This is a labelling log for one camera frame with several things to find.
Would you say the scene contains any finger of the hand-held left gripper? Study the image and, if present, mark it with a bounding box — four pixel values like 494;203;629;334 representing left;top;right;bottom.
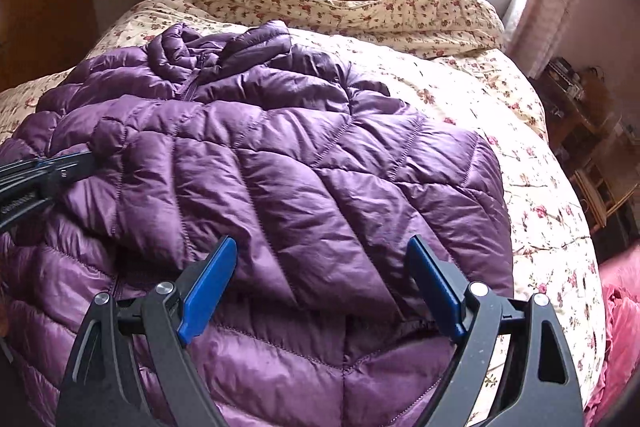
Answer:
0;151;87;174
0;153;102;204

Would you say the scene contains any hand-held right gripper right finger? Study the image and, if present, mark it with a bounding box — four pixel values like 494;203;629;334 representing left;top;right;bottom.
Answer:
406;235;586;427

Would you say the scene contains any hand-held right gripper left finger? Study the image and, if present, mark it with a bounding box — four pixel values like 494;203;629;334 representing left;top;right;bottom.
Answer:
55;235;238;427

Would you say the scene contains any purple quilted down jacket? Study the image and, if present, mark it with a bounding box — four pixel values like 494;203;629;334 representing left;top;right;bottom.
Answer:
0;19;516;427

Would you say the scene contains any cream floral duvet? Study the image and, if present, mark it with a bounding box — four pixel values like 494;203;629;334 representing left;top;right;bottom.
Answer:
0;2;608;427

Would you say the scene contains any pink crumpled cloth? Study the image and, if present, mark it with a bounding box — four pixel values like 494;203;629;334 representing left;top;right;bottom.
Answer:
582;257;640;427

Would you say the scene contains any cluttered wooden side table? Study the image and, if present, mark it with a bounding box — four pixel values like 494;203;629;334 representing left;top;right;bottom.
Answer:
530;57;640;258

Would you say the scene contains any small-flowered floral pillow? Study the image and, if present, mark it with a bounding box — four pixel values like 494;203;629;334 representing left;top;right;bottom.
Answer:
177;0;506;60

